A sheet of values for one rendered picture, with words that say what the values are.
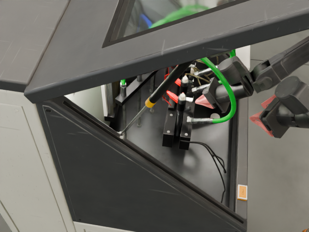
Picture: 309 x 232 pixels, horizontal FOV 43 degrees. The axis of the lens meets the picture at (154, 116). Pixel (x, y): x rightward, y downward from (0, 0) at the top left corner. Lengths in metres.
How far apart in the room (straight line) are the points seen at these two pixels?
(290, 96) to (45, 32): 0.57
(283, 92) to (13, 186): 0.87
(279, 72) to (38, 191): 0.81
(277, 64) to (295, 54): 0.05
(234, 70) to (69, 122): 0.50
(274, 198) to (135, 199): 1.43
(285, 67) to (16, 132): 0.75
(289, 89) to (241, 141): 0.66
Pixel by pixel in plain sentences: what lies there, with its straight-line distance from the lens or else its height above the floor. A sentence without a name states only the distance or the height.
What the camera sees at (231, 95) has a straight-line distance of 1.06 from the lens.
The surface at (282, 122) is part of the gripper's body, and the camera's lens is 0.92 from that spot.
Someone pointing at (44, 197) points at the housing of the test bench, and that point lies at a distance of 1.32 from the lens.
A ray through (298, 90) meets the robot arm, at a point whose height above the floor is 1.55.
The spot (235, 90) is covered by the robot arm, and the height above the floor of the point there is 1.25.
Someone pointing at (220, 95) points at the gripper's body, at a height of 1.22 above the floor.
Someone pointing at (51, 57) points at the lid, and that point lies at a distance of 0.89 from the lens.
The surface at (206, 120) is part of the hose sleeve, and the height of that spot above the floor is 1.18.
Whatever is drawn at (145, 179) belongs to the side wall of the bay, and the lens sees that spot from 1.06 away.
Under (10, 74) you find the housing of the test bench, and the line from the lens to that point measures 0.88.
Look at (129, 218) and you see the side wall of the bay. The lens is 1.31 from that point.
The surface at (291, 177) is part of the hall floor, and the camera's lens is 2.59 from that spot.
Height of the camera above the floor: 2.10
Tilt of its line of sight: 52 degrees down
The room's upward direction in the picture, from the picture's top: 3 degrees clockwise
